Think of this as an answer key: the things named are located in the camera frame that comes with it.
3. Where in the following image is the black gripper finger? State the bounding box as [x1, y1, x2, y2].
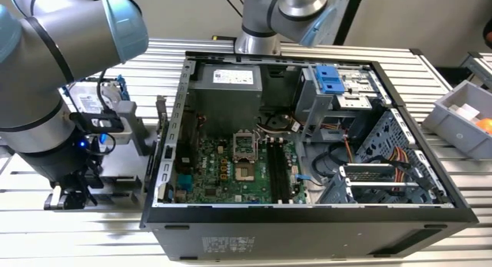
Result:
[44, 171, 105, 212]

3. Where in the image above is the black RAM slot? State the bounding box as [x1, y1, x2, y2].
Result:
[273, 140, 289, 203]
[277, 140, 294, 203]
[264, 140, 278, 203]
[269, 140, 284, 203]

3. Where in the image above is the grey parts rack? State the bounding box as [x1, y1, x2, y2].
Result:
[45, 101, 157, 212]

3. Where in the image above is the hard disk in blue carrier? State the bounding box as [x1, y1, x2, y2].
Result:
[58, 73, 132, 126]

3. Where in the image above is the teal board connector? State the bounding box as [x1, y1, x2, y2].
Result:
[177, 175, 193, 192]

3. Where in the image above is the green Dell motherboard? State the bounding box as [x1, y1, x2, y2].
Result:
[172, 133, 309, 205]

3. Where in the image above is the CPU socket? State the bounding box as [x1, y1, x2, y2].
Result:
[233, 162, 257, 183]

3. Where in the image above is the metal socket cover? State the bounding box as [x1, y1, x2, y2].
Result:
[233, 130, 258, 161]

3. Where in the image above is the grey Dell power supply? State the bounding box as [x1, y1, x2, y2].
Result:
[189, 63, 265, 135]

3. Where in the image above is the black open PC case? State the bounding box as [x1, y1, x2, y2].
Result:
[138, 50, 480, 262]

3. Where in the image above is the metal optical drive bay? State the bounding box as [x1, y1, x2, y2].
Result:
[294, 63, 389, 143]

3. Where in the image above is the blue plastic drive latch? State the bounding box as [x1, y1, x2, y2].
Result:
[313, 64, 345, 95]

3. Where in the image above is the grey perforated disk bay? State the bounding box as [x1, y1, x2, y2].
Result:
[317, 107, 453, 205]

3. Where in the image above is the grey plastic bin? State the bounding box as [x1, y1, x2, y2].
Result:
[421, 80, 492, 161]

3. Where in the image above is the white block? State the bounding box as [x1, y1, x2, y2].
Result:
[446, 103, 481, 121]

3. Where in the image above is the orange ball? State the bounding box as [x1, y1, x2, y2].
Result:
[474, 118, 492, 134]

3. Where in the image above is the aluminium slat side table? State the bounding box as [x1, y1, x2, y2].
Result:
[456, 51, 492, 92]

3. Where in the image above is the black camera cable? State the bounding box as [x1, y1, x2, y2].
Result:
[94, 69, 120, 118]

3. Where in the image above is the graphics card with metal bracket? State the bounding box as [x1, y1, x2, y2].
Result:
[154, 95, 170, 154]

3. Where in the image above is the black looped cable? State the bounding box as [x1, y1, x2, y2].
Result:
[312, 144, 349, 186]

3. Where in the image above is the orange yellow wire strand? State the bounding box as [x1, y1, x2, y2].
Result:
[342, 136, 357, 165]

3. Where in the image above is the red yellow wire bundle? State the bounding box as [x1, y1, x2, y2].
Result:
[385, 146, 410, 193]

